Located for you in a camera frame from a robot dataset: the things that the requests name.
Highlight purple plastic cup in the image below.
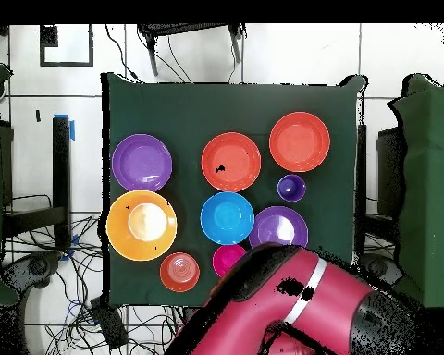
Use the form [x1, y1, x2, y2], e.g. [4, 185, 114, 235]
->
[277, 174, 307, 203]

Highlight black metal chair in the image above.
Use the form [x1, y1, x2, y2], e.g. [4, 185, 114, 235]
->
[137, 22, 247, 78]

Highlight wide red-orange bowl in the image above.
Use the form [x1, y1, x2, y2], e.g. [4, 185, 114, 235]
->
[201, 131, 263, 194]
[268, 111, 331, 173]

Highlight small deep orange bowl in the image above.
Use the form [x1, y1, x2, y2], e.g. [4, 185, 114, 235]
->
[159, 251, 202, 294]

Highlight black table frame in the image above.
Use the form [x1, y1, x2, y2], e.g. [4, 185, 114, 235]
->
[1, 116, 73, 252]

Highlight purple plastic bowl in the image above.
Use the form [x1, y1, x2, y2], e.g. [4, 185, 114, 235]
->
[248, 205, 309, 250]
[111, 133, 174, 192]

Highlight black floor cable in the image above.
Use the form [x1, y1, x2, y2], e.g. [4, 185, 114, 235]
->
[104, 23, 142, 82]

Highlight blue network cable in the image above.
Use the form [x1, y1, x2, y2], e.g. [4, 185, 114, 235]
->
[64, 299, 97, 326]

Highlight pink plastic bowl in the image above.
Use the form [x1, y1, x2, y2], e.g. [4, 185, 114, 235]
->
[212, 244, 248, 278]

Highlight blue tape strip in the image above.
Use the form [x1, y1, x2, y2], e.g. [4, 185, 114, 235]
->
[54, 113, 76, 141]

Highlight dark green tablecloth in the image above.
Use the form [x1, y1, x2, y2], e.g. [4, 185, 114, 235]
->
[100, 71, 367, 308]

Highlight black square frame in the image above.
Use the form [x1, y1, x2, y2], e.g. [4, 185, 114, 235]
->
[39, 23, 94, 67]

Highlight large yellow-orange bowl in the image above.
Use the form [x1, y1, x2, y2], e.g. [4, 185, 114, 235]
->
[105, 190, 179, 263]

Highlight blue plastic bowl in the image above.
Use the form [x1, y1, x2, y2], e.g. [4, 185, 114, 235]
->
[200, 191, 255, 246]

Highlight black power brick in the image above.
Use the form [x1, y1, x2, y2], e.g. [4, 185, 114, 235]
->
[89, 297, 130, 350]

